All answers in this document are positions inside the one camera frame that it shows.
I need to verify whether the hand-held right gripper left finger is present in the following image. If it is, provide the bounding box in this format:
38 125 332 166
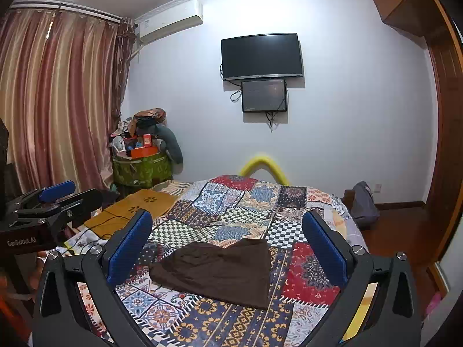
32 210 160 347

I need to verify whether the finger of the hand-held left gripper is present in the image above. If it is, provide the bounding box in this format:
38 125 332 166
17 189 104 240
14 180 77 211

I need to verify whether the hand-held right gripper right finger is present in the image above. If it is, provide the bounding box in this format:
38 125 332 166
302 210 424 347

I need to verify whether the brown garment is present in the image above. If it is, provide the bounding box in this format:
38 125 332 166
148 237 273 311

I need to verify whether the pile of colourful clothes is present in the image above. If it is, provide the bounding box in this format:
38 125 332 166
132 107 168 131

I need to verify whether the mustard yellow mat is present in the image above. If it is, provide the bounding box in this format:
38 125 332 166
83 188 182 240

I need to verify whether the grey backpack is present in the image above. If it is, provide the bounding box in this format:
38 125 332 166
350 181 381 229

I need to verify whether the orange printed bed sheet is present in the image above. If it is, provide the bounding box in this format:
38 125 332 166
343 281 379 341

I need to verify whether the green storage bag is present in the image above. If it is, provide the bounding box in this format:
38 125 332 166
112 151 174 189

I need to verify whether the striped pink curtain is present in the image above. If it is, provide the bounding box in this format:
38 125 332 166
0 7 137 204

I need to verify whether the orange box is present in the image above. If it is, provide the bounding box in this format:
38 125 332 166
131 146 160 160

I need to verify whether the patchwork printed blanket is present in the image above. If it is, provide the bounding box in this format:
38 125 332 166
61 174 367 347

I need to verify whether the yellow foam tube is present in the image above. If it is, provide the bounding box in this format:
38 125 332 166
239 153 291 185

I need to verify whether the pink slipper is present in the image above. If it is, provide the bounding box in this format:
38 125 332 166
425 292 444 316

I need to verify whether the white air conditioner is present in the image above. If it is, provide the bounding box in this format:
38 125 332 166
134 0 204 44

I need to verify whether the wooden wardrobe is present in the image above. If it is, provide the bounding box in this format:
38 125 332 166
369 0 463 290

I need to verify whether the small black wall screen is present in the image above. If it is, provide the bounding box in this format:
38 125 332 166
241 79 289 114

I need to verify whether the white curtain rail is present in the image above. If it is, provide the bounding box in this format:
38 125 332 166
9 1 124 24

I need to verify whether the black wall television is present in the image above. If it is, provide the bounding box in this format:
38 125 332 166
220 32 304 82

